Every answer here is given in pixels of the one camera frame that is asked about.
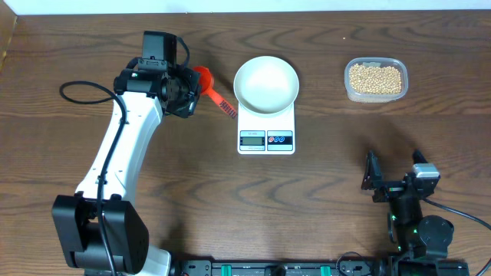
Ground red plastic measuring scoop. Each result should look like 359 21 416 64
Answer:
193 66 238 119

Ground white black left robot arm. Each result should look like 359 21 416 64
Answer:
51 68 201 275

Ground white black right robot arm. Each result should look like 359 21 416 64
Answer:
361 150 469 276

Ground white round bowl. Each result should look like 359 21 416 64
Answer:
233 56 300 115

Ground white digital kitchen scale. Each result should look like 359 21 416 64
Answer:
237 104 296 155

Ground soybeans in container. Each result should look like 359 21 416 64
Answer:
348 64 402 94

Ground clear plastic container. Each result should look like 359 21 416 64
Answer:
344 57 409 104

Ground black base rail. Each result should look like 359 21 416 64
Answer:
168 259 471 276

